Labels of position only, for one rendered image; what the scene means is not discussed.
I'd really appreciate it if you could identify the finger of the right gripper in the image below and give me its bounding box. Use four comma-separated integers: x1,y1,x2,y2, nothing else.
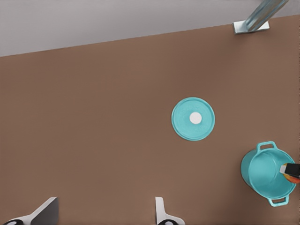
279,163,300,179

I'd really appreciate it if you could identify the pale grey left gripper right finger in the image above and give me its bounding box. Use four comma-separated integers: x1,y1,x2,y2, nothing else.
155,196,186,225

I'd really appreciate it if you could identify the orange-brown potato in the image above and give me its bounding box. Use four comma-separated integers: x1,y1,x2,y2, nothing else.
284,173,300,185

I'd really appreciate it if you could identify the teal pot lid white knob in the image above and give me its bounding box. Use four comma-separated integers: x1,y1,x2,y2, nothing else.
171,97,216,142

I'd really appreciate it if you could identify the silver frame post with foot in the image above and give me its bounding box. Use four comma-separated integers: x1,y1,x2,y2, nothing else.
232,0,290,36

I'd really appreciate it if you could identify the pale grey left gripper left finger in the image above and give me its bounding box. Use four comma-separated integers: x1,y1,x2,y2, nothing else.
0,196,60,225

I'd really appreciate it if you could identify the teal pot with two handles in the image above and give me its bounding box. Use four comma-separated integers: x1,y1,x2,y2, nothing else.
240,141,297,208

